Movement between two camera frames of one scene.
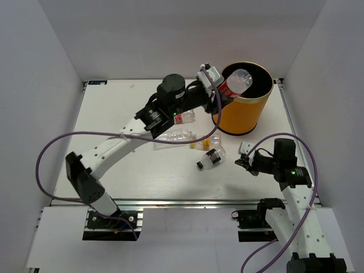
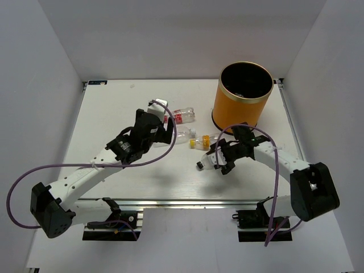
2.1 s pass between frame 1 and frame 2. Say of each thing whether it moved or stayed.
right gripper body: moved
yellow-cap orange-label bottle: stayed
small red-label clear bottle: stayed
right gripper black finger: moved
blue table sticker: stayed
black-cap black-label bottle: stayed
